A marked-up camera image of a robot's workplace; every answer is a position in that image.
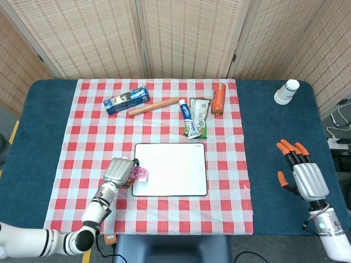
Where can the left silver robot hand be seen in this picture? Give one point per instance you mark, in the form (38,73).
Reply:
(118,170)

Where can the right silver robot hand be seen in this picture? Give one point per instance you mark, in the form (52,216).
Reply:
(308,178)

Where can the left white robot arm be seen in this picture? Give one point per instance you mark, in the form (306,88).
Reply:
(41,242)

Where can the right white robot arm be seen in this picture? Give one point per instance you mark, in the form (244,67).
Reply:
(329,227)

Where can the white tray board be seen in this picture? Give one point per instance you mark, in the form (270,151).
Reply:
(175,170)

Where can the white power strip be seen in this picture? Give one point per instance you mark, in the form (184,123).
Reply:
(338,143)

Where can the dark blue table cover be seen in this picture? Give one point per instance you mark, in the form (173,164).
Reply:
(277,131)

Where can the red white checkered tablecloth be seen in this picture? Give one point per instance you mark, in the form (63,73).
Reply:
(164,213)

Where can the small orange box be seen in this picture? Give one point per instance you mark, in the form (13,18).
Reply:
(110,239)

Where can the blue cling wrap box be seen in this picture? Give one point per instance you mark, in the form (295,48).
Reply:
(126,100)

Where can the wooden rolling pin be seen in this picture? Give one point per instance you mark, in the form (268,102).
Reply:
(153,107)

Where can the blue white toothpaste tube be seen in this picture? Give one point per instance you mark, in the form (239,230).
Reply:
(188,120)

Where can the white paper cup stack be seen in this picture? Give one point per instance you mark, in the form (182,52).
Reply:
(286,91)

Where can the dark blue chair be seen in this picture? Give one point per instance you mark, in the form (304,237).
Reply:
(172,249)

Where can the green snack packet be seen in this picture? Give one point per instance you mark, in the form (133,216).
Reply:
(202,115)

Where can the metal screen hinge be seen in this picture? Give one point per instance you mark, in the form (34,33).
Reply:
(234,57)
(41,58)

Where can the beige woven folding screen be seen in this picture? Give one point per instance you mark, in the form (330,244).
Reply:
(186,35)

